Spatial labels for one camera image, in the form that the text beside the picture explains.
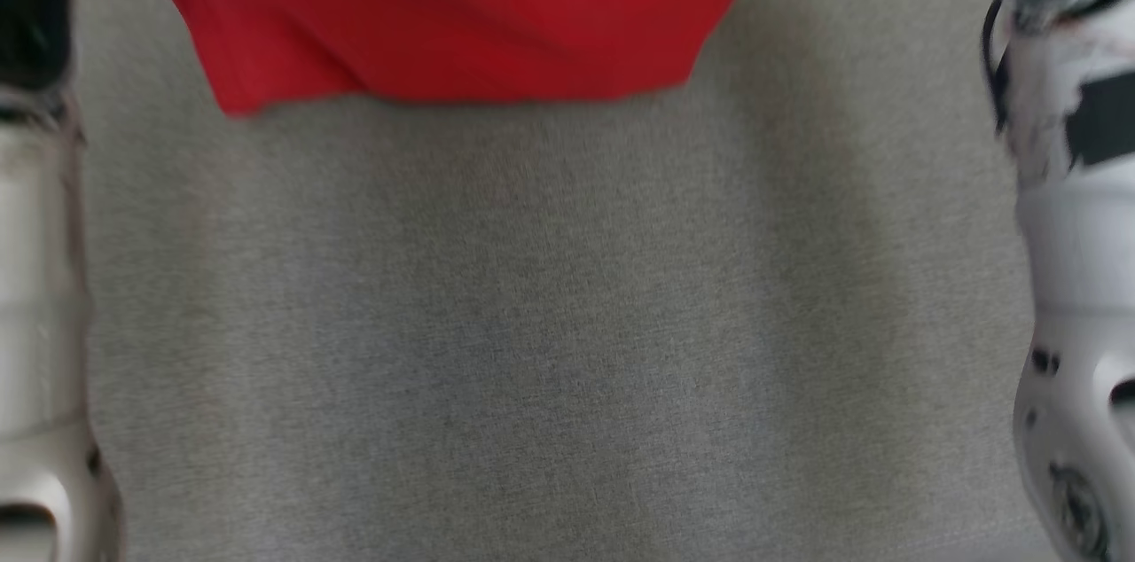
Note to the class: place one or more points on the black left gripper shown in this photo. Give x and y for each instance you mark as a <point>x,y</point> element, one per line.
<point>35,3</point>

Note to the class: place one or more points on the red shorts with white trim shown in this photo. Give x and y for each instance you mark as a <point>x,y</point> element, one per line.
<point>443,12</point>

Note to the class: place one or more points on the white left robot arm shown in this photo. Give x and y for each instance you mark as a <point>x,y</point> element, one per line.
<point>35,323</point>

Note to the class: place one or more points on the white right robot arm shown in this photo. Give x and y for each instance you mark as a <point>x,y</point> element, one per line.
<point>1077,278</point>

